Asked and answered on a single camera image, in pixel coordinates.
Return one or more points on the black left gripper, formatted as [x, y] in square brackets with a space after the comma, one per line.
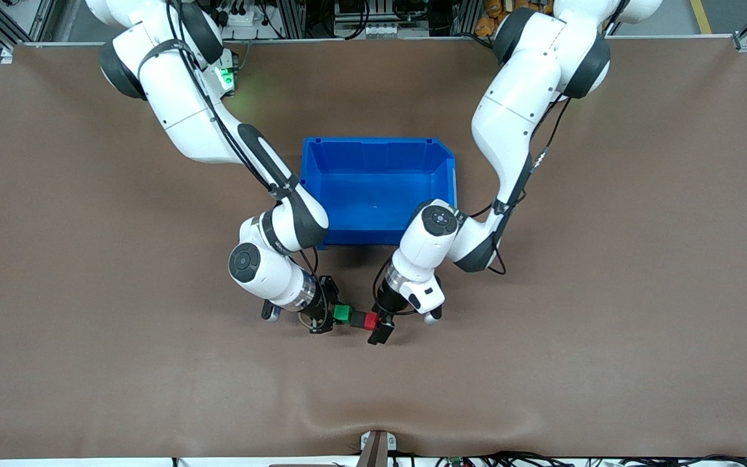
[388, 303]

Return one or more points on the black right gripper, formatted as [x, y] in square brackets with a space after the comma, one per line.
[323, 303]

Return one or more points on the red cube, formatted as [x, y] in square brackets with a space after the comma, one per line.
[371, 320]

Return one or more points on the green cube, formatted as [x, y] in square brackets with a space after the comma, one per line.
[342, 314]

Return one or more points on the black cube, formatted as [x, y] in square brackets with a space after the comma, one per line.
[357, 318]

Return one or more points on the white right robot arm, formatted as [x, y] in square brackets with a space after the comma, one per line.
[185, 110]

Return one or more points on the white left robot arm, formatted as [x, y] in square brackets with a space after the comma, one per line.
[516, 117]

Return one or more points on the metal table clamp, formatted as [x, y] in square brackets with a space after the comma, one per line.
[378, 447]

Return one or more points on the blue plastic storage bin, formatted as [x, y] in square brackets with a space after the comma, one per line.
[380, 188]

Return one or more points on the brown table mat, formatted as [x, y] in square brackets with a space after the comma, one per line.
[153, 389]

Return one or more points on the white power strip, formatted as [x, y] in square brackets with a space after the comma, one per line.
[237, 18]

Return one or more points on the orange snack bags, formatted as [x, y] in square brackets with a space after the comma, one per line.
[490, 13]

